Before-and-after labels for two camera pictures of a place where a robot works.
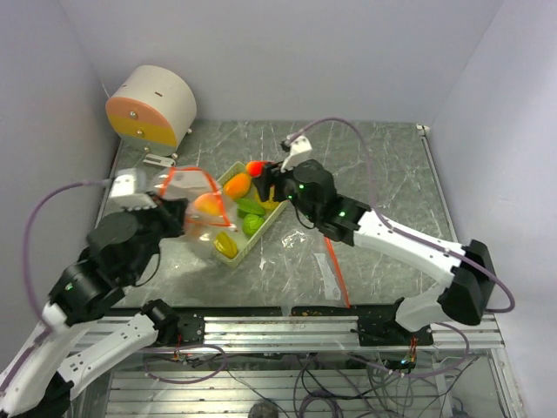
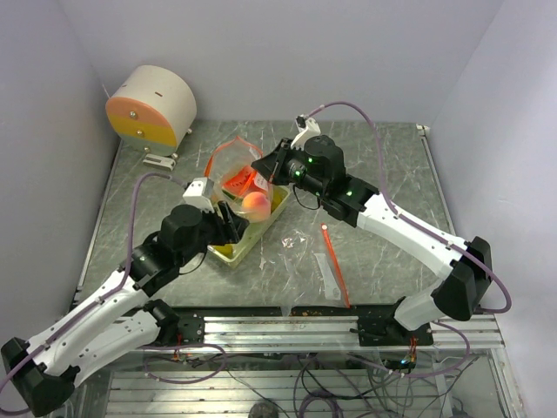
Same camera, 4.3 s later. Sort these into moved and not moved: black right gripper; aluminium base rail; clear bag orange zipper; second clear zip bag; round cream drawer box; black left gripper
Moved: black left gripper; black right gripper; clear bag orange zipper
Not moved: round cream drawer box; aluminium base rail; second clear zip bag
